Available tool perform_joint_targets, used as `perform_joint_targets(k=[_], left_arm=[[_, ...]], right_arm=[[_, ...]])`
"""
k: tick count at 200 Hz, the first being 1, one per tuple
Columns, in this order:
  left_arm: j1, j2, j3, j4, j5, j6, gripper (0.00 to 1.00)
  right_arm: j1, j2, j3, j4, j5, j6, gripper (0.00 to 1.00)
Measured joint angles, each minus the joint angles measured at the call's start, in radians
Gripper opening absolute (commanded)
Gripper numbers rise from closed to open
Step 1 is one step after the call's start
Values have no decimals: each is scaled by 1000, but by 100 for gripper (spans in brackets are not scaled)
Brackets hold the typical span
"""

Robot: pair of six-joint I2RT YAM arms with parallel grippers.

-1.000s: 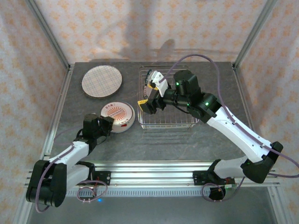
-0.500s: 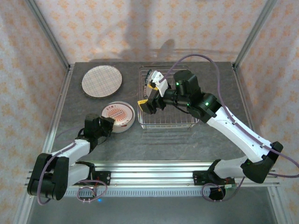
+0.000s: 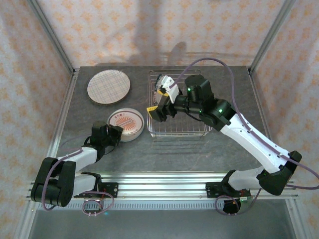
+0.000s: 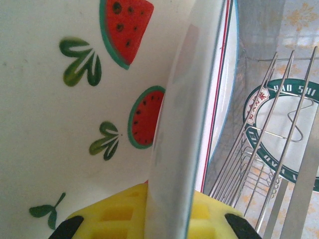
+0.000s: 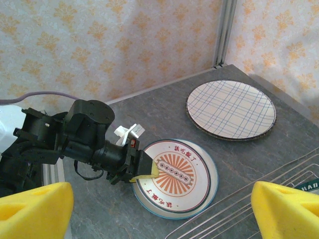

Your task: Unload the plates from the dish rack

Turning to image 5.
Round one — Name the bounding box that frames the aluminium table side rail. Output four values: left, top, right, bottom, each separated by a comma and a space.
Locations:
41, 159, 66, 186

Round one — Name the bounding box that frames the aluminium frame post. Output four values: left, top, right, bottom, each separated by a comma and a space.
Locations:
212, 0, 238, 70

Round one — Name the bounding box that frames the green rim lettered plate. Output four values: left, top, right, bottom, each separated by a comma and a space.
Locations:
295, 177, 319, 194

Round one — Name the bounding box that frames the wire dish rack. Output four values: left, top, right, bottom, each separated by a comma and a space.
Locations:
164, 148, 319, 239

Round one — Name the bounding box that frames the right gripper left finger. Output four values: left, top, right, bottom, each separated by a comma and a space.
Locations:
0, 181, 75, 239

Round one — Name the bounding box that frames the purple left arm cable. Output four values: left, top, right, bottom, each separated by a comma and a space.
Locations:
0, 91, 78, 105

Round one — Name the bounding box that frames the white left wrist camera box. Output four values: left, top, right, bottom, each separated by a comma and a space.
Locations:
114, 123, 147, 148

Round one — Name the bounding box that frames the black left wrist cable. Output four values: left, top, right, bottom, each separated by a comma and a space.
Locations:
73, 160, 105, 182

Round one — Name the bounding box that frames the strawberry print plate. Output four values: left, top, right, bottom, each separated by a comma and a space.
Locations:
131, 138, 220, 221

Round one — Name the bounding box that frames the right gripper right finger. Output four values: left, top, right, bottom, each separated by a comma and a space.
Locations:
250, 181, 319, 239

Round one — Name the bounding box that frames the orange sunburst plate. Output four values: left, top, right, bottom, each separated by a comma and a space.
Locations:
136, 139, 212, 213

